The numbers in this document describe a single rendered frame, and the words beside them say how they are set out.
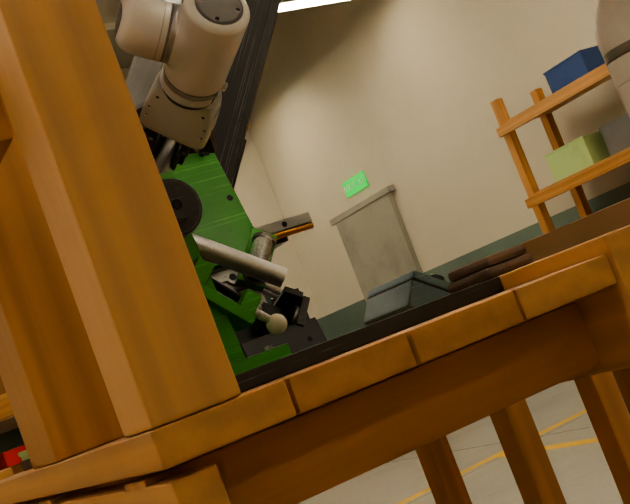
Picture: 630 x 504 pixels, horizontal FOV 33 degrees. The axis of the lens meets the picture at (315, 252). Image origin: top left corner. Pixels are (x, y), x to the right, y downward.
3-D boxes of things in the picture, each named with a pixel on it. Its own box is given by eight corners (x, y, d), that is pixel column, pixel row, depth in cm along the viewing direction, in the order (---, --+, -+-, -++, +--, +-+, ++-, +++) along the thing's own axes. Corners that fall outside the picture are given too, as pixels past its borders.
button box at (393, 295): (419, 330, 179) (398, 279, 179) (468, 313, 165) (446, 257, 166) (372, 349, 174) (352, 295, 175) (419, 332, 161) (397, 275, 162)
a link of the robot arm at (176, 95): (236, 65, 144) (231, 78, 146) (176, 37, 143) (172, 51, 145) (216, 108, 139) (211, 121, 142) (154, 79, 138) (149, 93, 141)
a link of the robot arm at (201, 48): (153, 86, 137) (223, 103, 140) (174, 19, 127) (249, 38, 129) (161, 38, 142) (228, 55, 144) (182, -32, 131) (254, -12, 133)
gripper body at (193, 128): (235, 78, 145) (215, 126, 155) (166, 46, 144) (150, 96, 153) (216, 116, 141) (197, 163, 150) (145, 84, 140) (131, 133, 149)
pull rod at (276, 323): (285, 332, 140) (269, 292, 141) (293, 329, 138) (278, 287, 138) (249, 346, 137) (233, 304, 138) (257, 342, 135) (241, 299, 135)
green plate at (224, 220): (252, 274, 174) (198, 170, 181) (266, 249, 167) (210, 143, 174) (190, 294, 169) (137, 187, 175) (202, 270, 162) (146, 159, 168)
